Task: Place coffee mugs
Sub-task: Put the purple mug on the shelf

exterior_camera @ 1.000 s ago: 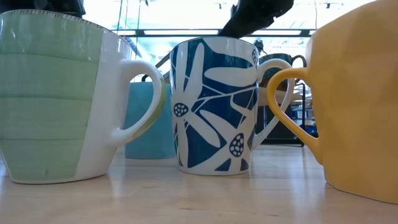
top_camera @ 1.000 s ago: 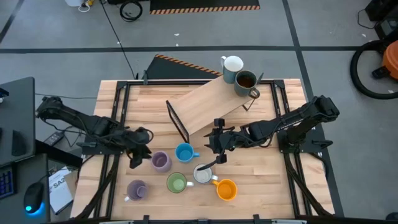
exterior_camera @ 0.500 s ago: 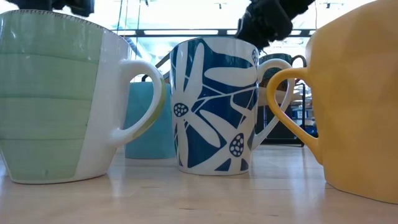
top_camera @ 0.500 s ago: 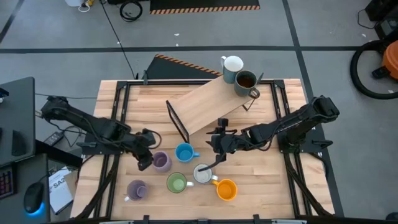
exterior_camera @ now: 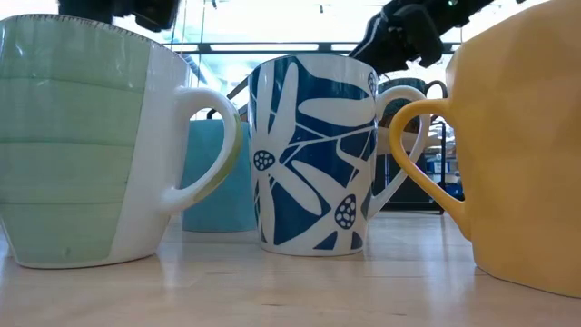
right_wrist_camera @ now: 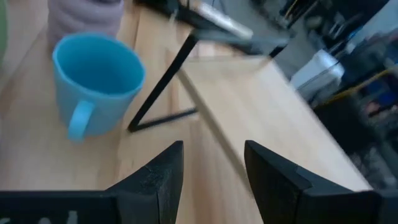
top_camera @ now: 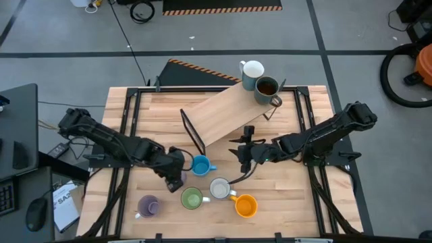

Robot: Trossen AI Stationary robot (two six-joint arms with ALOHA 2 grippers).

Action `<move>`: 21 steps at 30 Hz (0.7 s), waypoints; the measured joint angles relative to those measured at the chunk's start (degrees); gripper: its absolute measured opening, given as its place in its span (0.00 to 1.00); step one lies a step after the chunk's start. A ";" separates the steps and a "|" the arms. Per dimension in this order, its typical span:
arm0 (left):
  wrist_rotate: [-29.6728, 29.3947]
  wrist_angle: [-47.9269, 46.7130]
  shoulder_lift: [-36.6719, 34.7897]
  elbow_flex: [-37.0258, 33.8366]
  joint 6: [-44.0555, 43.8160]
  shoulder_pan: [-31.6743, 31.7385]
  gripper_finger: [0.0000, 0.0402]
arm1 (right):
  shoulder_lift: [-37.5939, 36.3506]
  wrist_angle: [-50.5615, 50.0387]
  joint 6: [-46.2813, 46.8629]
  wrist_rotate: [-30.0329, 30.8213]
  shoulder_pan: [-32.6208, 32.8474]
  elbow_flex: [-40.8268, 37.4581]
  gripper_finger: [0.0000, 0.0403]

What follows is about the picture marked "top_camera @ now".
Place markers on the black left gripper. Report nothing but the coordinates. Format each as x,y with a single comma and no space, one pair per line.
172,163

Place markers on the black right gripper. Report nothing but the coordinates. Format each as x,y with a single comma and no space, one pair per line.
256,153

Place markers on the light blue mug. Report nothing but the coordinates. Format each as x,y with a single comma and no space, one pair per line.
201,166

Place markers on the blue and white patterned mug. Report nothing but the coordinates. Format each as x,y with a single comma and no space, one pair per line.
220,189

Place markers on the orange mug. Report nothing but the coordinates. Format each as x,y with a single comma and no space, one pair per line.
245,206

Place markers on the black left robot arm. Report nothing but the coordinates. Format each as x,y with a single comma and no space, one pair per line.
101,135

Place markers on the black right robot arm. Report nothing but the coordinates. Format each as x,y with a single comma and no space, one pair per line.
324,135

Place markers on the black mat with hazard stripes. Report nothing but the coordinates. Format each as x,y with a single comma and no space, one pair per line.
182,76
219,5

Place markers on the black power adapter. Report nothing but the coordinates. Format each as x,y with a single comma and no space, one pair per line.
58,150

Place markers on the white printed booklet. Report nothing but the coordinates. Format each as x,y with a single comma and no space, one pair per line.
65,209

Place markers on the black computer mouse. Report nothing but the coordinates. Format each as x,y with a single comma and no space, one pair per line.
36,214

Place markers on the black desk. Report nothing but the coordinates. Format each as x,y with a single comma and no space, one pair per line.
20,118

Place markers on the dark grey desk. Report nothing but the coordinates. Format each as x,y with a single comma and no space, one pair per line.
20,234

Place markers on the black keyboard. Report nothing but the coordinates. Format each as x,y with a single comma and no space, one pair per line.
6,199

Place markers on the white container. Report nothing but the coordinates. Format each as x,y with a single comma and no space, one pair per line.
79,2

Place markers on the orange vacuum cleaner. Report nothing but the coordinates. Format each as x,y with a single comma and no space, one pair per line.
426,64

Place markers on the black equipment box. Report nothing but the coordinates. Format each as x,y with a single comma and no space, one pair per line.
418,23

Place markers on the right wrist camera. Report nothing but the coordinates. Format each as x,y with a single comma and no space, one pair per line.
249,131

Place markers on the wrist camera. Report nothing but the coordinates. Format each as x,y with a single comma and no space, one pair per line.
175,186
249,131

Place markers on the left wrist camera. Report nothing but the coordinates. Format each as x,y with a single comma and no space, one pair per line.
175,186

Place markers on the wooden shelf with black frame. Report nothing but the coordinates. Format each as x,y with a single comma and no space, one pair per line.
226,114

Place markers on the black table frame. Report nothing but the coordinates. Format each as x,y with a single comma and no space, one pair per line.
162,89

